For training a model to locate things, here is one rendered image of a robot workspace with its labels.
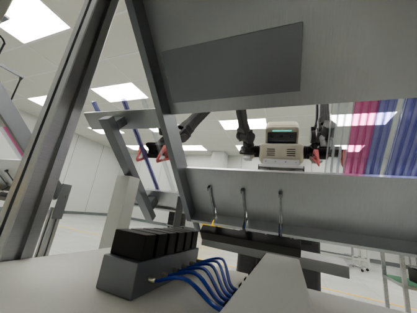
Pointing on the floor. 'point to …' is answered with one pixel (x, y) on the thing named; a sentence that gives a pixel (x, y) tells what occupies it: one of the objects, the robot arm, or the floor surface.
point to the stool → (354, 262)
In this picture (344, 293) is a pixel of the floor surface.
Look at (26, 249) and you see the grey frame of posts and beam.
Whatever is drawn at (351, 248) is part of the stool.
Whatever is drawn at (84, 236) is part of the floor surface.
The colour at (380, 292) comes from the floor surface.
